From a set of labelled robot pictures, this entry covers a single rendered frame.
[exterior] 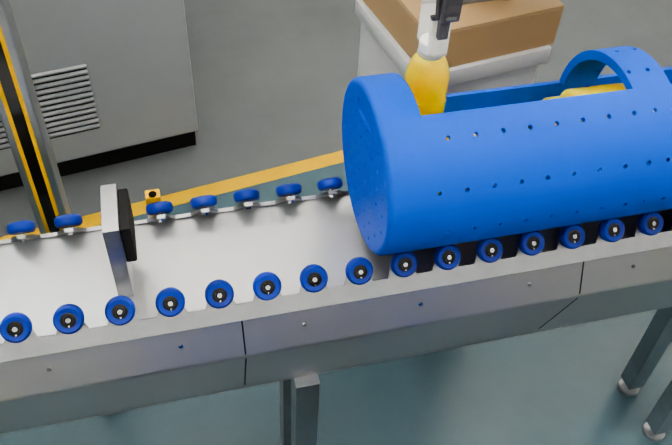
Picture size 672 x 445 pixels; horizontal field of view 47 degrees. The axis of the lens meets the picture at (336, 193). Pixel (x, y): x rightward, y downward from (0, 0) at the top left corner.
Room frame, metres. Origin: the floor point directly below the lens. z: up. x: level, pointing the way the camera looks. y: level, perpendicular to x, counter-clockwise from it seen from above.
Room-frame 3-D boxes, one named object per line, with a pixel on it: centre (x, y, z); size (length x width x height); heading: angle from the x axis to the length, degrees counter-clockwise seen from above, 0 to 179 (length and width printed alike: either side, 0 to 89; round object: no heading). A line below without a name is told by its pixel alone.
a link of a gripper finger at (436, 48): (0.96, -0.14, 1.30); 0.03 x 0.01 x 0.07; 106
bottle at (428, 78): (0.99, -0.13, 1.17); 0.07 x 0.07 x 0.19
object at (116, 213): (0.79, 0.33, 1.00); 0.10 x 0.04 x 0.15; 16
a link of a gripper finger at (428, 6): (1.01, -0.12, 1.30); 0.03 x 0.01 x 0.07; 106
